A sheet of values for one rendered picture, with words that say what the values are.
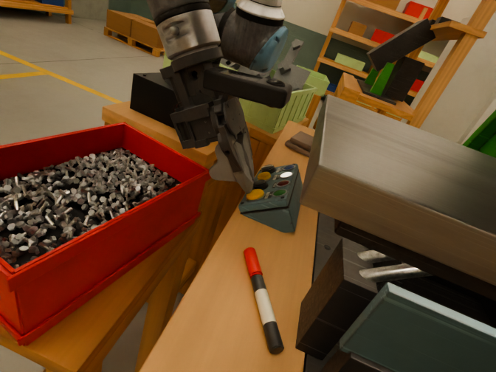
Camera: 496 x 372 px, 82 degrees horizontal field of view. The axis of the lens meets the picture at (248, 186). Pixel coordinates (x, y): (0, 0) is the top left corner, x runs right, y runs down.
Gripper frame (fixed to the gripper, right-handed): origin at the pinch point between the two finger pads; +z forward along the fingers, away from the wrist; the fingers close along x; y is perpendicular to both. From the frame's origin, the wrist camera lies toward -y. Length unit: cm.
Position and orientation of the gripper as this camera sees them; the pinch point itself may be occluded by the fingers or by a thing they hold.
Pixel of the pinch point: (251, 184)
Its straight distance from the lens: 45.2
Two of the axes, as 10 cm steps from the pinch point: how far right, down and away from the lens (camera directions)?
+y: -9.2, 1.5, 3.5
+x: -2.6, 4.3, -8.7
